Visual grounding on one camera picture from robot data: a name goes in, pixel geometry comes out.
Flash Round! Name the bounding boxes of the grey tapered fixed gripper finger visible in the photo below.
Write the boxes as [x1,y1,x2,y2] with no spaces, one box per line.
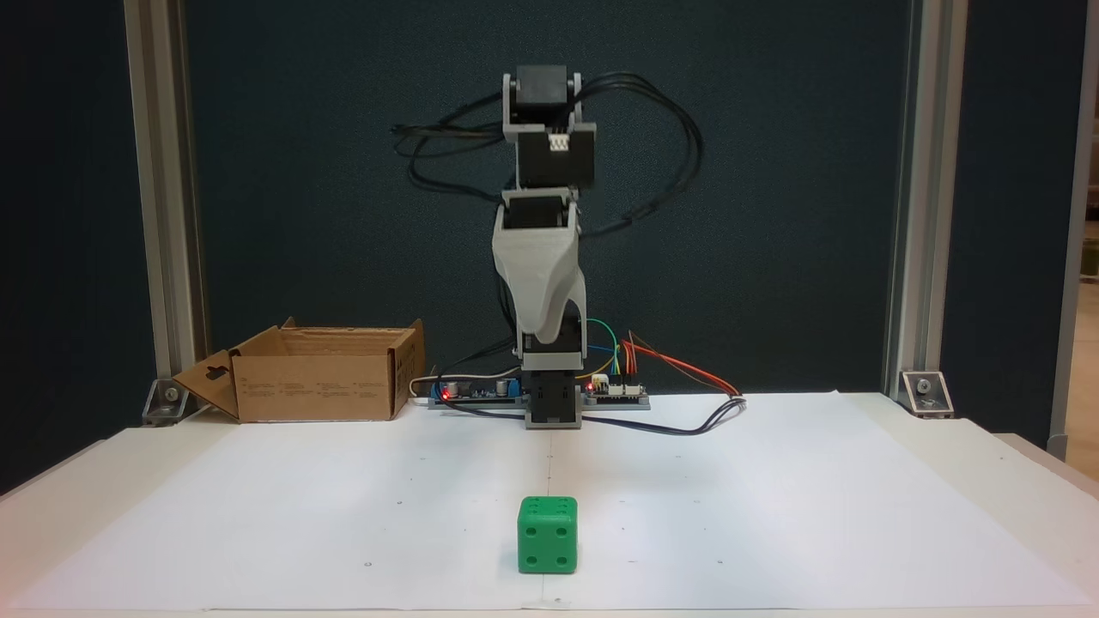
[495,270,588,345]

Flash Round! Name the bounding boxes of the open cardboard box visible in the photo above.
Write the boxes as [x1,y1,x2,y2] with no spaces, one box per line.
[173,318,427,423]

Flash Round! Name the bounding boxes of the green yellow blue jumper wires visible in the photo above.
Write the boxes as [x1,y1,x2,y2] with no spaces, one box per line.
[584,318,624,379]

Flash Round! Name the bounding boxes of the orange and red wires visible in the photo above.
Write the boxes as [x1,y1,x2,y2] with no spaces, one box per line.
[622,330,741,398]

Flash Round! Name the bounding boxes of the metal corner bracket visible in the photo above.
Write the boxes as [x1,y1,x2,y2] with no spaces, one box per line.
[142,378,191,427]
[900,370,955,420]

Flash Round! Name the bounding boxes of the blue power circuit board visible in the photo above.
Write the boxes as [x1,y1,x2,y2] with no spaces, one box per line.
[429,378,526,409]

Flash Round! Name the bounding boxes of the aluminium frame post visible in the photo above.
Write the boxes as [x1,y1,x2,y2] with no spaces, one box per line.
[883,0,968,397]
[124,0,209,406]
[1047,0,1099,462]

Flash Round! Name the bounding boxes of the green die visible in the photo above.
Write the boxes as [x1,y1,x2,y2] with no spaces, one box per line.
[517,496,579,575]

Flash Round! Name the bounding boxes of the black cable with white connector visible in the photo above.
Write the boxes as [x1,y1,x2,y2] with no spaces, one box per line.
[442,395,748,438]

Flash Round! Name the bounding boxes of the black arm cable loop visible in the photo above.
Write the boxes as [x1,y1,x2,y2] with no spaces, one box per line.
[393,73,705,250]

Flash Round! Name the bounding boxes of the motor controller circuit board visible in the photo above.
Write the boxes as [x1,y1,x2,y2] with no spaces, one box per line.
[584,376,651,411]

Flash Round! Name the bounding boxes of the large white paper sheet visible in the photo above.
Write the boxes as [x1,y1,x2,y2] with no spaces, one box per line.
[9,391,1091,612]

